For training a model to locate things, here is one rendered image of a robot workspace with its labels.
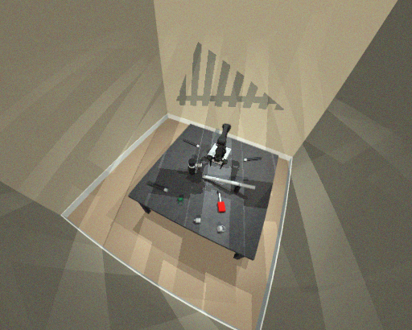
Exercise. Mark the black post with cap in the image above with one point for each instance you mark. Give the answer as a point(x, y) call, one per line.
point(191, 164)

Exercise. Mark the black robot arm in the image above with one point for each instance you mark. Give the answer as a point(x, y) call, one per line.
point(221, 146)

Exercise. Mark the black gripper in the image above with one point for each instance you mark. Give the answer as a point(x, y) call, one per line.
point(210, 160)

